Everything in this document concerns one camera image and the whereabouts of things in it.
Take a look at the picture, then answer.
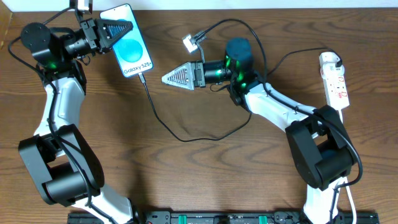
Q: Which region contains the black USB charging cable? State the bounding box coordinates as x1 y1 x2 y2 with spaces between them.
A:
138 47 343 143

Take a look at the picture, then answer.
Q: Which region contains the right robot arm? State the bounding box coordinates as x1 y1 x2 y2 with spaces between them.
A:
162 37 362 223

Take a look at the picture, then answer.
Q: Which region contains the white charger plug adapter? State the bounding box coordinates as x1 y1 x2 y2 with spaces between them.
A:
320 61 345 80

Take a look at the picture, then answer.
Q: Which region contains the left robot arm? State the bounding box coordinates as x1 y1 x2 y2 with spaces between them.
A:
18 19 139 223

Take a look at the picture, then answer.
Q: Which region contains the white power strip cord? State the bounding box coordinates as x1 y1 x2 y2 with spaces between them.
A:
337 109 358 224

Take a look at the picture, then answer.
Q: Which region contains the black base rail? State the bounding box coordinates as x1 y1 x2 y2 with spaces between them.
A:
67 211 381 224

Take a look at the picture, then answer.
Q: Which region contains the white power strip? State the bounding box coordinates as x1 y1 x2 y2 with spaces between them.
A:
319 52 349 110

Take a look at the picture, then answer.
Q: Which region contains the blue Galaxy smartphone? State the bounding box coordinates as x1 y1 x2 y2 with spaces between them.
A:
100 4 154 77

